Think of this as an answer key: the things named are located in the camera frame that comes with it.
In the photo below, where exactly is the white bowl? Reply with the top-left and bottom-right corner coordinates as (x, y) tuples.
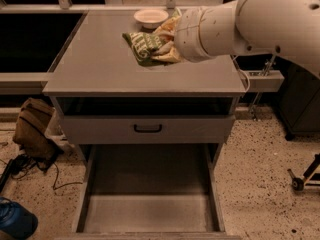
(134, 9), (169, 29)

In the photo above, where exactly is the black cable bundle on floor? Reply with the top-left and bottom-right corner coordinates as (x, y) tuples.
(0, 153), (84, 192)

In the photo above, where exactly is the blue water jug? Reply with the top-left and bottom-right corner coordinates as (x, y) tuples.
(0, 197), (38, 240)

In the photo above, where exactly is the metal support pole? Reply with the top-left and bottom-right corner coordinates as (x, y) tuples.
(249, 55), (276, 121)

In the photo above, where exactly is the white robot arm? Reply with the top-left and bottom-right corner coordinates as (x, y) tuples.
(152, 0), (320, 76)

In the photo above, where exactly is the green jalapeno chip bag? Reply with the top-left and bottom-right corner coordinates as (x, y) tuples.
(122, 32), (166, 67)

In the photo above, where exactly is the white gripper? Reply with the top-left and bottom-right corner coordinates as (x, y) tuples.
(151, 6), (216, 63)

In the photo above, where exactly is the black wheeled cart leg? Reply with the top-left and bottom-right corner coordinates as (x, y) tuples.
(287, 154), (320, 191)

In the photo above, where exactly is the black drawer handle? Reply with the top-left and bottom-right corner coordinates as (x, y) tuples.
(133, 124), (163, 133)

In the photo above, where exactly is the closed grey upper drawer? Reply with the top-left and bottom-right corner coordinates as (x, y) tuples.
(60, 115), (235, 144)

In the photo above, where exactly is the white cable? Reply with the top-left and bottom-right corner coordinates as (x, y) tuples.
(232, 54), (251, 93)

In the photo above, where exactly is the grey drawer cabinet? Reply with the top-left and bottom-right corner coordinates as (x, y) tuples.
(42, 9), (248, 240)

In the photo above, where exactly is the brown backpack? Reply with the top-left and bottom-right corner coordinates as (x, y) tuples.
(13, 98), (62, 164)

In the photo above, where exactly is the dark grey cabinet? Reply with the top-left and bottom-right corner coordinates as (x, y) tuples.
(278, 64), (320, 141)

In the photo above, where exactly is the open grey lower drawer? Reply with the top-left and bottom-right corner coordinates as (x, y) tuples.
(57, 144), (241, 240)

